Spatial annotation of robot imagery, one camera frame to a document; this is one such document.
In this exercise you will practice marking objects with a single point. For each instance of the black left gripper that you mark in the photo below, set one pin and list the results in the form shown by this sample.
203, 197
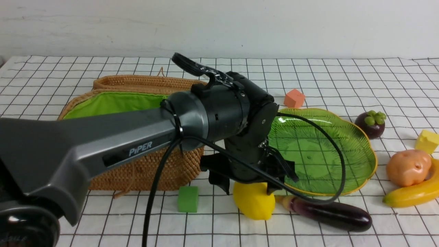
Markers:
249, 144

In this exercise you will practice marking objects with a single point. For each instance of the yellow lemon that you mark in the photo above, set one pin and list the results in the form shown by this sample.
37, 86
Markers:
252, 200

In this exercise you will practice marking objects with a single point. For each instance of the purple eggplant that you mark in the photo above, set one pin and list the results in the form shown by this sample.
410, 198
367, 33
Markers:
337, 215

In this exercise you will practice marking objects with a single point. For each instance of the dark purple mangosteen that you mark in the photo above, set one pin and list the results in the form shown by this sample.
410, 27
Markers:
372, 123

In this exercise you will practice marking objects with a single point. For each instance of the orange potato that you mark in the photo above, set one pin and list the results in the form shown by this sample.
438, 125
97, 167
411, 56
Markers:
408, 167

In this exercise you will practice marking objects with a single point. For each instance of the yellow banana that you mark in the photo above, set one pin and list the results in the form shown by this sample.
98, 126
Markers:
417, 194

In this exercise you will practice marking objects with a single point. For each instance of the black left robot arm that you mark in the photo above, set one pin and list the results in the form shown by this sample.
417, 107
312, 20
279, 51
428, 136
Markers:
47, 166

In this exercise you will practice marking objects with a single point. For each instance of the green foam cube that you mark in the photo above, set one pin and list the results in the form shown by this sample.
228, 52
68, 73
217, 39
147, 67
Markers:
188, 199

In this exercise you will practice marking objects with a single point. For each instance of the green glass leaf plate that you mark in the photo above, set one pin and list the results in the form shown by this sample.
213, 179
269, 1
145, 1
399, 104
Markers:
317, 163

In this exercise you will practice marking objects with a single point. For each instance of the orange foam cube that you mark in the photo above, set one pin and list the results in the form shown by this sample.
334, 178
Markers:
294, 99

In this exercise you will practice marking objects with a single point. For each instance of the woven wicker basket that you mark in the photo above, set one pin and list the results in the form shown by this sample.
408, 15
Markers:
137, 175

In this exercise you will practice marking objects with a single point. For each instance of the yellow foam cube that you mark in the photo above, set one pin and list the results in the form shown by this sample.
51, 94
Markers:
427, 141

